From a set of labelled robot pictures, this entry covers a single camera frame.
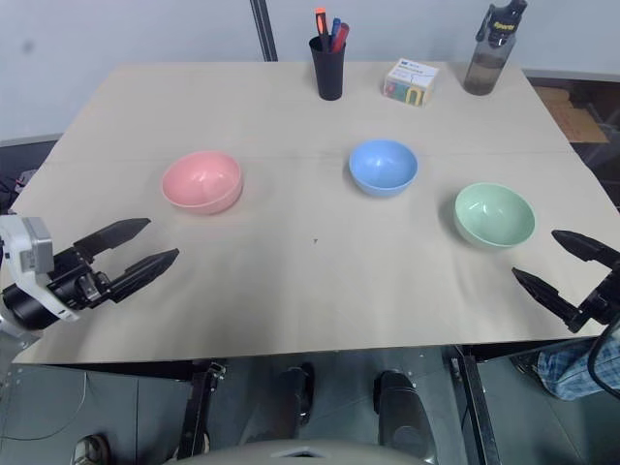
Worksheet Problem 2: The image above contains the person's plaid trouser leg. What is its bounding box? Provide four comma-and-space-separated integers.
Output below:
536, 337, 620, 401

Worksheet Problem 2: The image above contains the grey sandal shoe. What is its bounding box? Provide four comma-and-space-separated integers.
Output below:
71, 433, 111, 465

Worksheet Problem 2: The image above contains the white card box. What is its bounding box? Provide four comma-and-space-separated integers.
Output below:
382, 57, 441, 109

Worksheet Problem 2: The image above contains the black pen cup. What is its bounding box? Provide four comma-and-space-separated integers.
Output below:
308, 35, 348, 103

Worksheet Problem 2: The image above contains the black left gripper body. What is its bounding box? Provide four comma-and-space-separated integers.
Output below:
46, 247, 118, 312

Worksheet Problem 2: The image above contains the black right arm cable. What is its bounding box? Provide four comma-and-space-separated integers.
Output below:
587, 321, 620, 391

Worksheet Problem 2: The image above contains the thin white floor cable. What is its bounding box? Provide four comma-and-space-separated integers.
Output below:
0, 371, 94, 442

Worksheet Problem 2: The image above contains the blue bowl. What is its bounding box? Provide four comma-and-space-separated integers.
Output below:
348, 139, 419, 199

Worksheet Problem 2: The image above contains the green bowl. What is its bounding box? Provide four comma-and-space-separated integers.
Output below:
453, 181, 537, 251

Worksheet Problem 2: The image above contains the black table frame leg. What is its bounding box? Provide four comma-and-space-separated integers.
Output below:
450, 342, 502, 465
176, 358, 230, 460

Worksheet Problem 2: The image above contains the dark translucent water bottle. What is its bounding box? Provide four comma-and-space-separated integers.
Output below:
462, 0, 529, 96

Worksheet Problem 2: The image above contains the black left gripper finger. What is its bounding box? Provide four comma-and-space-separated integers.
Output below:
109, 248, 181, 305
73, 217, 152, 264

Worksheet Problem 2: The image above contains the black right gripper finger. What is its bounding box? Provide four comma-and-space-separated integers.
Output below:
551, 230, 620, 270
511, 266, 583, 334

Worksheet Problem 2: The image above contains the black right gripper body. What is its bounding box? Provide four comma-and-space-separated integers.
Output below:
575, 264, 620, 331

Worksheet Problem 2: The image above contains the brown cardboard box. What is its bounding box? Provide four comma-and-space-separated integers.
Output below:
534, 84, 612, 144

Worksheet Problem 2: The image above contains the pink bowl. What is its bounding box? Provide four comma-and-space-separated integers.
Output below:
161, 150, 243, 216

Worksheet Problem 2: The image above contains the black vertical pole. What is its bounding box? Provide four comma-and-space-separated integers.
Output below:
248, 0, 281, 63

